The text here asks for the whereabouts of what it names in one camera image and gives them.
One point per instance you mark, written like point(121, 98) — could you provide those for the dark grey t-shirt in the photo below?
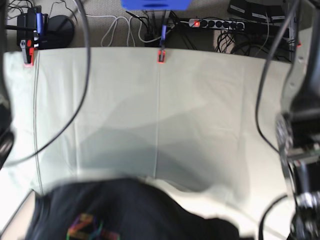
point(119, 209)

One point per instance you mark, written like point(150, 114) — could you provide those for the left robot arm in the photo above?
point(298, 125)

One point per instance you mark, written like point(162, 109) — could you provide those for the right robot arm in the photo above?
point(6, 135)

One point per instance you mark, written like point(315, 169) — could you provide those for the light green table cloth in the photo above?
point(188, 126)

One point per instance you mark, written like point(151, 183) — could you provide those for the red black clamp middle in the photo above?
point(161, 56)

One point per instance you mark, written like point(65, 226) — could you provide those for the red black clamp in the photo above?
point(161, 56)
point(27, 49)

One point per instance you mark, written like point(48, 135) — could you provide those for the black power strip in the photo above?
point(216, 24)

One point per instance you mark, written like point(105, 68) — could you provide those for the blue box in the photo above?
point(157, 5)

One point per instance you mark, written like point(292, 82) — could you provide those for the black round base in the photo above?
point(58, 32)

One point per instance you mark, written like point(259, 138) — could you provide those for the black equipment boxes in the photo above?
point(258, 12)

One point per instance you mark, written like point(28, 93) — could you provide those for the red black clamp left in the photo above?
point(27, 49)

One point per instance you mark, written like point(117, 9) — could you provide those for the beige table frame corner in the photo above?
point(17, 226)

